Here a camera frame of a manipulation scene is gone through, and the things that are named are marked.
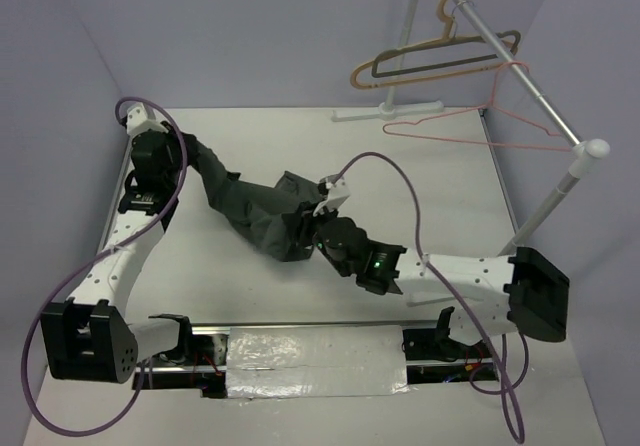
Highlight white clothes rack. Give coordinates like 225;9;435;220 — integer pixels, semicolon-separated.
331;0;610;254

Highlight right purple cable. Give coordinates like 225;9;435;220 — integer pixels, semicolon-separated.
334;151;529;443

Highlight pink wire hanger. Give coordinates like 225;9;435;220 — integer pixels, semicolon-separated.
382;60;574;153

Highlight grey plastic hanger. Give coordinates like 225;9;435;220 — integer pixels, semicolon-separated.
371;35;498;79

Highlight silver tape patch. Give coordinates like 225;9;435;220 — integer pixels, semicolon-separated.
225;326;409;399

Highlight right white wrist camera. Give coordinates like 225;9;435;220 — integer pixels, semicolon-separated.
313;175;350;217

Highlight beige plastic hanger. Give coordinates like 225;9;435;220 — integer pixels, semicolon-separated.
350;0;504;90

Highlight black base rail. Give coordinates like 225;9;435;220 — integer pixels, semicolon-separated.
142;324;497;400

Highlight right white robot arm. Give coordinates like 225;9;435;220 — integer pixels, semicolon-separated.
286;206;570;357

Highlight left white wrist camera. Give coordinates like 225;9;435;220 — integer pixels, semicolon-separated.
124;103;168;139

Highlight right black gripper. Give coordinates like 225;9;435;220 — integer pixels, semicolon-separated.
282;197;352;275

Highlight dark grey t shirt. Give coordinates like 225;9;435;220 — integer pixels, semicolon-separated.
185;135;322;262

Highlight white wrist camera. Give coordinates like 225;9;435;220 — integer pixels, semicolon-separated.
313;175;350;217
124;103;168;139

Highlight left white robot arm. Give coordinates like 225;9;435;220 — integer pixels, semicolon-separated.
40;130;197;383

